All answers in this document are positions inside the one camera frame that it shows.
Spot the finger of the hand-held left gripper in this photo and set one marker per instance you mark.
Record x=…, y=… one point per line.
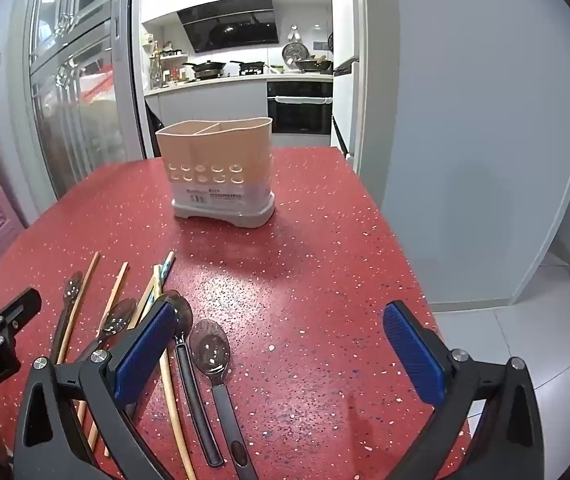
x=15, y=310

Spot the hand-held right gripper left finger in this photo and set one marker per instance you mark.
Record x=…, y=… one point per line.
x=144, y=355

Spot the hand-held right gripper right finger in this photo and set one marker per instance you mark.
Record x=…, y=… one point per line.
x=412, y=355

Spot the plain wooden chopstick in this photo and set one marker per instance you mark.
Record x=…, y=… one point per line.
x=117, y=285
x=81, y=300
x=147, y=292

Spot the blue patterned wooden chopstick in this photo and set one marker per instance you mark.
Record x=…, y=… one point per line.
x=177, y=420

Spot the beige cutlery holder grey base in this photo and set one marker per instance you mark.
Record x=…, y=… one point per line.
x=215, y=160

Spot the glass sliding door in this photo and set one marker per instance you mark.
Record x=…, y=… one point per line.
x=80, y=85

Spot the white kitchen counter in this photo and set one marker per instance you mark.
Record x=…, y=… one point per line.
x=200, y=100

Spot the black built-in oven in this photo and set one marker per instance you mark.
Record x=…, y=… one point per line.
x=299, y=110

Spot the black wok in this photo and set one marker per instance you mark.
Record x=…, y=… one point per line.
x=207, y=67
x=315, y=64

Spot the black frying pan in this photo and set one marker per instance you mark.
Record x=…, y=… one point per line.
x=250, y=66

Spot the round metal strainer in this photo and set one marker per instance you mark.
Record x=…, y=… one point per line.
x=293, y=53

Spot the black range hood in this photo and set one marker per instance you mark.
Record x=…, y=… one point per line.
x=230, y=22

